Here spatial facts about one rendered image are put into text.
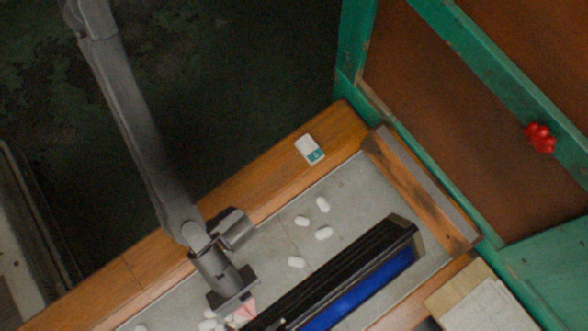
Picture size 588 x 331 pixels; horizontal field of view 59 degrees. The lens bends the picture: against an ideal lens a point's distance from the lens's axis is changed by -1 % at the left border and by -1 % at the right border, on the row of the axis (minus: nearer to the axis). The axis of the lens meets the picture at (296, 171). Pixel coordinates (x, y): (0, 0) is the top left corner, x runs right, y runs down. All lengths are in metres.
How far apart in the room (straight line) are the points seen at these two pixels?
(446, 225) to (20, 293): 1.08
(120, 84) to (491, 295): 0.78
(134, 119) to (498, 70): 0.54
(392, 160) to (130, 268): 0.57
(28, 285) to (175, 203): 0.73
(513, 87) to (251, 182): 0.61
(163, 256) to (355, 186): 0.43
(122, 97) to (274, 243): 0.45
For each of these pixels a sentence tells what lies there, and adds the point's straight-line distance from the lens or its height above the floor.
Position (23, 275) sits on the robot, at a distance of 1.55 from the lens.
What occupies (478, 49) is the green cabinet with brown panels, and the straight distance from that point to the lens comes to 0.69.
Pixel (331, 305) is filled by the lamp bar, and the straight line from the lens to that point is 0.73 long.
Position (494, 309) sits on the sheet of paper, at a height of 0.78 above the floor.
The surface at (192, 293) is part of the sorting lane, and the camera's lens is 1.11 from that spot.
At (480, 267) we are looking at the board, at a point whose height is 0.78.
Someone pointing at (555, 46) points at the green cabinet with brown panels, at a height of 1.34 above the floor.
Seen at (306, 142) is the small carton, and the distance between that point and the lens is 1.11.
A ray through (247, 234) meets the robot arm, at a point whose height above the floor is 0.89.
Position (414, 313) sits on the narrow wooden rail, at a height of 0.76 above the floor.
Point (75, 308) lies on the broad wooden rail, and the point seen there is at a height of 0.76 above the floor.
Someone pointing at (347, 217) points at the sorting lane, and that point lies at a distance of 1.11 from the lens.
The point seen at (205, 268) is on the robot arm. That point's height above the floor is 0.91.
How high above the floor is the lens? 1.83
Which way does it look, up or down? 73 degrees down
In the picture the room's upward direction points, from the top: 4 degrees counter-clockwise
